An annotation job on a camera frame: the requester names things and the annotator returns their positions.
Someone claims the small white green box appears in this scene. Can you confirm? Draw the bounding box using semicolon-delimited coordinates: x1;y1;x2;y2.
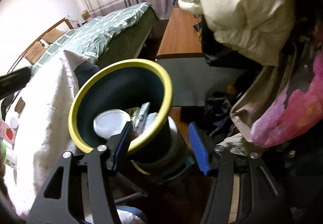
135;102;150;135

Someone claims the white paper plate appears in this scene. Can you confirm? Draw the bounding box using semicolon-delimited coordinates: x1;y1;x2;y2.
93;109;130;140

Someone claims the small brown cardboard box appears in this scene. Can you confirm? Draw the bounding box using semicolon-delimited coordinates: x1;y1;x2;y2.
14;97;26;114

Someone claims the pink strawberry milk carton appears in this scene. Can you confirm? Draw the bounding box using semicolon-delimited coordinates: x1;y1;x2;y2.
0;119;16;145

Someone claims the white tissue paper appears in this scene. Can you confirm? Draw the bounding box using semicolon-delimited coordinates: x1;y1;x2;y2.
145;112;158;129

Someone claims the white pill bottle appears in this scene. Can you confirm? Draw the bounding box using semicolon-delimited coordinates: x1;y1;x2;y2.
10;117;19;129

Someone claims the green clear plastic cup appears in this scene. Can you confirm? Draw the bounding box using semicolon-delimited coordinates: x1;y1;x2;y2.
1;145;17;169

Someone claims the yellow rimmed trash bin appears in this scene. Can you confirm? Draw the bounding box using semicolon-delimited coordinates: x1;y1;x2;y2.
68;58;174;155

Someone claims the wooden bed headboard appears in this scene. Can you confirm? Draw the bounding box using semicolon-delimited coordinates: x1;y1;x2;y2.
7;18;74;74

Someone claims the left brown pillow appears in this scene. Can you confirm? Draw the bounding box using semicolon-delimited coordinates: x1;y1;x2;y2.
24;41;47;64

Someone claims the brown pillow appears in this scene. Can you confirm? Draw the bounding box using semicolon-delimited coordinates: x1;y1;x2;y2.
24;41;47;64
42;28;65;44

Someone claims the white floral tablecloth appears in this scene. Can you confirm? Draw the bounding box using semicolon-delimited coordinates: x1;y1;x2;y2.
4;51;87;219

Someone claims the right brown pillow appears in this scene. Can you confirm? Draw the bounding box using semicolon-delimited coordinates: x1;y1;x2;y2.
42;28;65;44

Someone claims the green patterned bed quilt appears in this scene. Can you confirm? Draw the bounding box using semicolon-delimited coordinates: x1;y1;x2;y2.
31;2;152;75

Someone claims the pink floral fabric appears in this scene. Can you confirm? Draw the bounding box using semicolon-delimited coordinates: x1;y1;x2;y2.
230;50;323;149

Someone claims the tissue box on nightstand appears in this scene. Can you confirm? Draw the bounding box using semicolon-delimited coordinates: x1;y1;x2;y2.
81;10;91;20

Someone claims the wooden desk top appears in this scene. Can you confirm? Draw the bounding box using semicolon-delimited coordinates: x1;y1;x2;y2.
156;7;204;60

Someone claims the cream puffer jacket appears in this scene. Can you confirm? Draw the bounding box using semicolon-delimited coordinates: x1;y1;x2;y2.
178;0;295;66

